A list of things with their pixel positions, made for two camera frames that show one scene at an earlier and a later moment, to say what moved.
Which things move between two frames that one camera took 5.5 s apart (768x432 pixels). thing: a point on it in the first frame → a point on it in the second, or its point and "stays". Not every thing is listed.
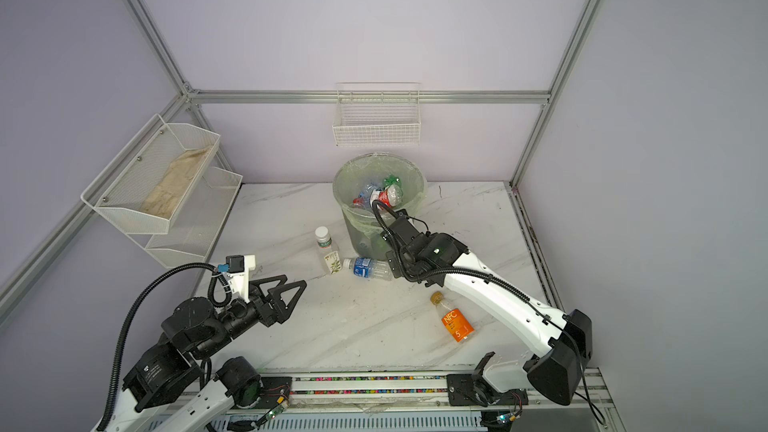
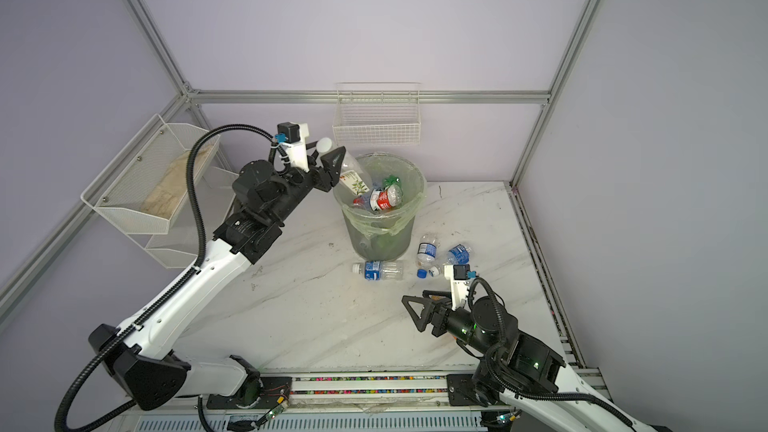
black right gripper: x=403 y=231 → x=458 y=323
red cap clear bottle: x=391 y=195 stays
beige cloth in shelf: x=168 y=194 stays
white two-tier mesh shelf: x=163 y=196 stays
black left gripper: x=270 y=315 → x=322 y=182
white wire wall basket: x=378 y=114 stays
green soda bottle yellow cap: x=391 y=180 stays
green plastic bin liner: x=360 y=171 stays
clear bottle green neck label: x=330 y=252 → x=354 y=178
